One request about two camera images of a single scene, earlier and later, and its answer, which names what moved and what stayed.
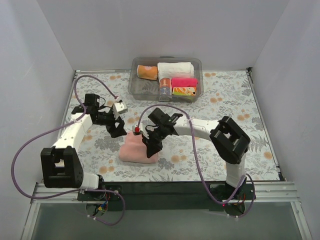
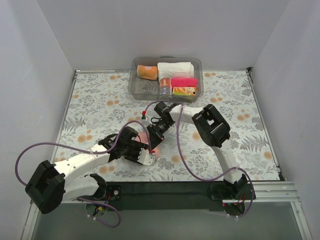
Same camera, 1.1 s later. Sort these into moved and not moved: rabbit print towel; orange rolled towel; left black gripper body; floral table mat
Moved: left black gripper body
Not moved: rabbit print towel; floral table mat; orange rolled towel
